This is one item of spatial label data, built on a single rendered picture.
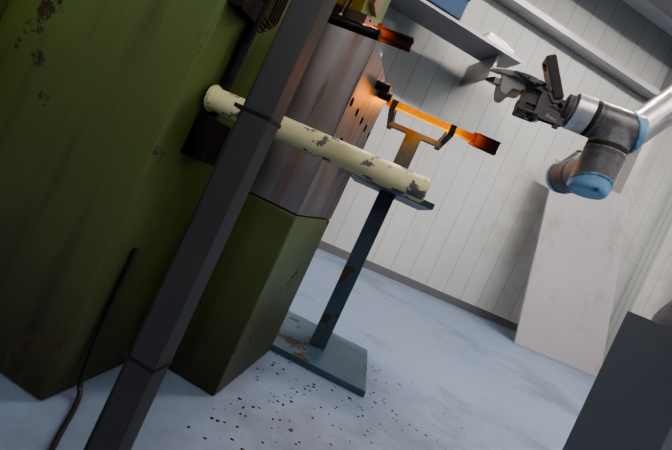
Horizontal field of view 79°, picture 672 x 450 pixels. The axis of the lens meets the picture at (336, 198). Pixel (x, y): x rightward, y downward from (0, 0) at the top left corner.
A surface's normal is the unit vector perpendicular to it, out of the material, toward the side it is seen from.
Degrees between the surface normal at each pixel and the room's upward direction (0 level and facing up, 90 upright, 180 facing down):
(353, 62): 90
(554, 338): 74
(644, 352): 90
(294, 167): 90
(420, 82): 90
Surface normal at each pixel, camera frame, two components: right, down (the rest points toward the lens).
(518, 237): 0.22, 0.11
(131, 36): -0.19, -0.08
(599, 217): 0.32, -0.15
